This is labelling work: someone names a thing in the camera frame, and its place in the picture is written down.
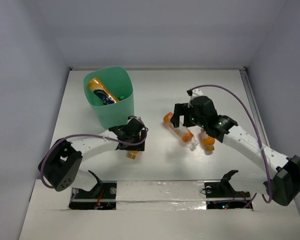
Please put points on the green plastic bin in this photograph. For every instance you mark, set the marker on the green plastic bin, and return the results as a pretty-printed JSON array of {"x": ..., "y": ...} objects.
[{"x": 117, "y": 80}]

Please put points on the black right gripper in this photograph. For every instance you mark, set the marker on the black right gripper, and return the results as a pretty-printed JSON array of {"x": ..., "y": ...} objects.
[{"x": 181, "y": 109}]

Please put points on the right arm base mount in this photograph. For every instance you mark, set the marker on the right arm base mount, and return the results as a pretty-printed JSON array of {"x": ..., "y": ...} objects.
[{"x": 221, "y": 196}]

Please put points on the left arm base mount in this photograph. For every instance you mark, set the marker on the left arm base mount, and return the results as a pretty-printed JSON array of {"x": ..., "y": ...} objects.
[{"x": 105, "y": 200}]

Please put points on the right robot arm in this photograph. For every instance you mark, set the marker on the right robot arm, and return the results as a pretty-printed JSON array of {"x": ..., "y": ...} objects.
[{"x": 282, "y": 181}]

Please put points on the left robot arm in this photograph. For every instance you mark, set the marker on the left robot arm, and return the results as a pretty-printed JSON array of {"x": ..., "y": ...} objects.
[{"x": 60, "y": 167}]

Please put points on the orange label clear bottle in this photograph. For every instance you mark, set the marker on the orange label clear bottle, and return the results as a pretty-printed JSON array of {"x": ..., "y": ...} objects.
[{"x": 182, "y": 132}]

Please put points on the small orange bottle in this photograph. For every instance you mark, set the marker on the small orange bottle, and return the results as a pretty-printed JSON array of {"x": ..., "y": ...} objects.
[
  {"x": 207, "y": 141},
  {"x": 132, "y": 154}
]

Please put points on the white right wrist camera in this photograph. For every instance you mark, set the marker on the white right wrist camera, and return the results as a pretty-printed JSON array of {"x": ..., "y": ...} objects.
[{"x": 193, "y": 94}]

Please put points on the blue label orange bottle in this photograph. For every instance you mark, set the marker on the blue label orange bottle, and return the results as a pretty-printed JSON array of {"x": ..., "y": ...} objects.
[{"x": 97, "y": 87}]

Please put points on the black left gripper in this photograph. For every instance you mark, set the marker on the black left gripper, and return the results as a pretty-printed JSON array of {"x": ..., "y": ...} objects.
[{"x": 134, "y": 146}]

